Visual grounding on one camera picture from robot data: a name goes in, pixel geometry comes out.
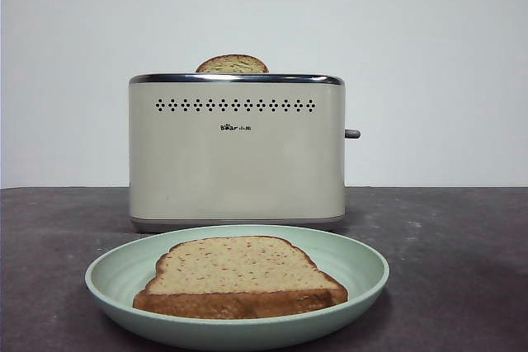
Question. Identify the pale green round plate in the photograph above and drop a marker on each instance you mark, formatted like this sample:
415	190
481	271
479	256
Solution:
123	311

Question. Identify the grey toaster lever knob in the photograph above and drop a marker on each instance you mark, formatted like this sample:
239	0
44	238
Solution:
353	134

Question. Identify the small toast bread slice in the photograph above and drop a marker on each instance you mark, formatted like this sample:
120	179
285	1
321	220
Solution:
232	65

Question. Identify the large toast bread slice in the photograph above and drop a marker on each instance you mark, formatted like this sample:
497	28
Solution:
243	273

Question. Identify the cream two-slot toaster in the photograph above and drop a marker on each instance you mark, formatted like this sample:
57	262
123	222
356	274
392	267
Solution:
231	170

